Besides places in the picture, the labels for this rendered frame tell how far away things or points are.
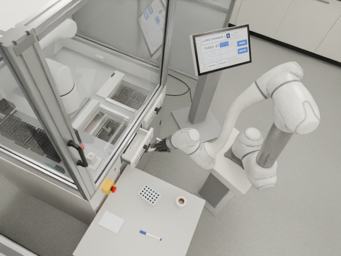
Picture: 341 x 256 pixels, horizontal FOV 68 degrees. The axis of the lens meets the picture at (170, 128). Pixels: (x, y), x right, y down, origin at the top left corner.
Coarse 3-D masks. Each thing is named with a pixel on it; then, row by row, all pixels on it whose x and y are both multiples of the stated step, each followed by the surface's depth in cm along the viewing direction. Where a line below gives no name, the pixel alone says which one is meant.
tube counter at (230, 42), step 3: (234, 39) 204; (222, 42) 201; (225, 42) 202; (228, 42) 203; (231, 42) 204; (234, 42) 205; (216, 45) 199; (219, 45) 200; (222, 45) 201; (225, 45) 202; (228, 45) 203; (231, 45) 204; (216, 48) 200
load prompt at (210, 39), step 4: (228, 32) 201; (232, 32) 202; (208, 36) 195; (212, 36) 196; (216, 36) 198; (220, 36) 199; (224, 36) 200; (228, 36) 201; (232, 36) 203; (204, 40) 195; (208, 40) 196; (212, 40) 197; (216, 40) 198; (220, 40) 200
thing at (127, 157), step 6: (138, 132) 180; (144, 132) 176; (138, 138) 178; (144, 138) 178; (138, 144) 175; (126, 150) 172; (132, 150) 172; (126, 156) 169; (132, 156) 170; (126, 162) 166
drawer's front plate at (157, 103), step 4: (160, 96) 189; (160, 100) 191; (156, 104) 185; (160, 104) 196; (152, 108) 182; (152, 112) 183; (148, 116) 178; (144, 120) 176; (148, 120) 181; (144, 124) 180; (148, 124) 186; (144, 128) 183
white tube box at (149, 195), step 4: (144, 188) 164; (148, 188) 165; (152, 188) 163; (140, 192) 161; (144, 192) 161; (148, 192) 162; (152, 192) 162; (156, 192) 162; (140, 196) 160; (144, 196) 160; (148, 196) 160; (152, 196) 160; (156, 196) 161; (160, 196) 162; (144, 200) 161; (148, 200) 159; (152, 200) 159; (156, 200) 159; (152, 204) 157
